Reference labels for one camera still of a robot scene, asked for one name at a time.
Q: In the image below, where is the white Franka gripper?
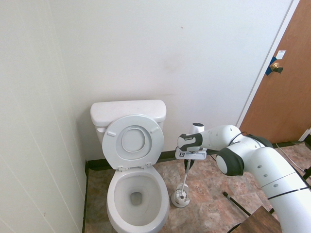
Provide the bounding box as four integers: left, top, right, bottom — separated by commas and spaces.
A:
174, 150, 208, 171

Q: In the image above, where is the white toilet brush grey handle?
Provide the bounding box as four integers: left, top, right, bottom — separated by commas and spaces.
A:
174, 159, 195, 203

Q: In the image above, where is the black baseboard behind toilet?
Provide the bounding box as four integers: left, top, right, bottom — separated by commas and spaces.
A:
86, 139, 311, 172

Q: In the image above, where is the white toilet brush holder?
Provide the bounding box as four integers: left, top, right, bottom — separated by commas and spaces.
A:
170, 183, 190, 209

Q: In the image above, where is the white toilet seat and lid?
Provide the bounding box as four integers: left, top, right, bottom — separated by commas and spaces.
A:
102, 114, 165, 171

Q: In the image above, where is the white toilet tank lid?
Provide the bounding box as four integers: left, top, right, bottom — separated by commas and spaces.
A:
90, 100, 167, 127

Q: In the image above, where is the white porcelain toilet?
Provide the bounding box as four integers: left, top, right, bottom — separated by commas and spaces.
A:
90, 100, 170, 233

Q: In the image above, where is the brown wooden table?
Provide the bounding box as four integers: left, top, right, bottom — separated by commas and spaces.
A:
229, 205, 284, 233

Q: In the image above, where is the brown wooden door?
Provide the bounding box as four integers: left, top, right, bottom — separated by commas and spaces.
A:
239, 0, 311, 144

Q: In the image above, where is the blue tape strip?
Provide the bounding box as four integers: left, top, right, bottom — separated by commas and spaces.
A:
265, 56, 278, 76

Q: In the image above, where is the brass door knob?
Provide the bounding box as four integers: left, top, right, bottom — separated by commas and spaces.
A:
271, 61, 284, 74

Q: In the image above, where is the black camera tripod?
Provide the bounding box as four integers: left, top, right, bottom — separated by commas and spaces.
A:
223, 191, 251, 216

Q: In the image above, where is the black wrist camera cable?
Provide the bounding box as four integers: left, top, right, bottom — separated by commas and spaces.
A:
227, 131, 311, 201

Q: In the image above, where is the white floor cable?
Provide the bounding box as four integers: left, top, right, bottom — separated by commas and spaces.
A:
275, 142, 311, 173

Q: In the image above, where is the black baseboard along side wall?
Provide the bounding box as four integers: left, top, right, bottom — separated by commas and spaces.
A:
81, 159, 90, 233

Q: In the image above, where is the white door frame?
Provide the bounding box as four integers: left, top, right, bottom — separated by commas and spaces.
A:
236, 0, 302, 128

